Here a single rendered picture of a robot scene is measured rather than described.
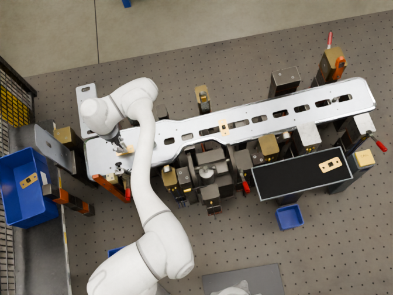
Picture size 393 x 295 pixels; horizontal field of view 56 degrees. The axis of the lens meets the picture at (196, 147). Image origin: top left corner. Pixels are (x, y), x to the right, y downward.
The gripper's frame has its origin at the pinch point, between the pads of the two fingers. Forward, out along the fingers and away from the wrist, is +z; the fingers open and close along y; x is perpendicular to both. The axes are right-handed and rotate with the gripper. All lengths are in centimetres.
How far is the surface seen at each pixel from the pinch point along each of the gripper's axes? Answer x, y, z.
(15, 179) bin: 52, -2, 3
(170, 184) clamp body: -18.1, -22.4, -1.1
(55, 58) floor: 67, 142, 107
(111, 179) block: 6.7, -14.1, -0.5
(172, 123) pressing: -24.0, 8.6, 6.0
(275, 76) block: -77, 18, 3
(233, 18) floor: -89, 138, 106
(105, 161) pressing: 10.1, -2.2, 6.0
